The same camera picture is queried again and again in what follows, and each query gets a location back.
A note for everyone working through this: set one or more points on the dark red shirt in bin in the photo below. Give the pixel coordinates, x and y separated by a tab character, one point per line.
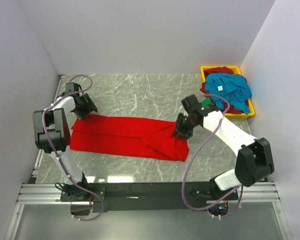
227	89

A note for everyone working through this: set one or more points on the aluminium side rail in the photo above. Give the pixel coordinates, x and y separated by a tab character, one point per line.
35	171

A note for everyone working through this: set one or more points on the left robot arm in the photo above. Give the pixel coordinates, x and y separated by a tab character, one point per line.
52	133

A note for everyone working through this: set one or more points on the yellow plastic bin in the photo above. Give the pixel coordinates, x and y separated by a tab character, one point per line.
231	113

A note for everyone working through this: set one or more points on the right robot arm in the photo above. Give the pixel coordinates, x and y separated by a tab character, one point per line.
254	160

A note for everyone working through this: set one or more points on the bright red t shirt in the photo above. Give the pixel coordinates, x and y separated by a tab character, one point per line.
128	136

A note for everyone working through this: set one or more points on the blue t shirt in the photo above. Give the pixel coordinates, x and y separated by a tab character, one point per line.
233	88

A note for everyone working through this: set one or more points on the black base beam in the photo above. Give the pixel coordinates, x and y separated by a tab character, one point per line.
141	196

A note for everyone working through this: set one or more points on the aluminium front rail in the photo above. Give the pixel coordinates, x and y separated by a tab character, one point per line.
47	194

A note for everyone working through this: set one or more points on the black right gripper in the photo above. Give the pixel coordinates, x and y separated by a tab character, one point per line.
185	134

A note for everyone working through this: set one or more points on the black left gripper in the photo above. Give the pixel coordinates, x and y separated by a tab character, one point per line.
90	107

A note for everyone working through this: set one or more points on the green shirt in bin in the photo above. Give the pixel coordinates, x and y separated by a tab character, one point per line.
206	101

